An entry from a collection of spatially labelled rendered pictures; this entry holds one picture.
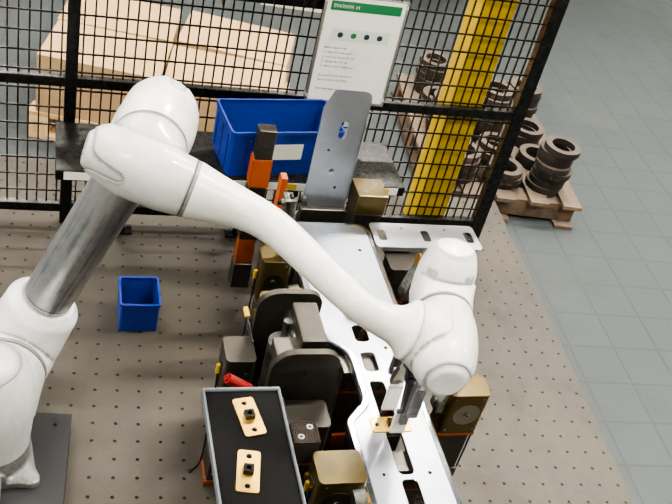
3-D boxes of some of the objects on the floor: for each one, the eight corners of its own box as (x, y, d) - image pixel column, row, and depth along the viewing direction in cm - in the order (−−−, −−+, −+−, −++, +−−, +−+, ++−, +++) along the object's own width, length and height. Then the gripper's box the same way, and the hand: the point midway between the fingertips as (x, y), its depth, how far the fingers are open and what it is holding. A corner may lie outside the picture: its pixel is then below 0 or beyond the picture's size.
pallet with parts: (523, 113, 535) (547, 48, 511) (573, 233, 447) (606, 163, 423) (390, 91, 522) (409, 24, 497) (415, 211, 434) (439, 137, 410)
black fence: (433, 400, 341) (594, -4, 248) (-178, 412, 283) (-268, -109, 190) (423, 371, 352) (572, -26, 259) (-170, 377, 293) (-251, -133, 200)
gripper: (391, 301, 181) (363, 386, 195) (418, 371, 167) (385, 457, 181) (428, 302, 183) (397, 386, 197) (457, 371, 169) (422, 456, 183)
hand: (395, 409), depth 187 cm, fingers open, 5 cm apart
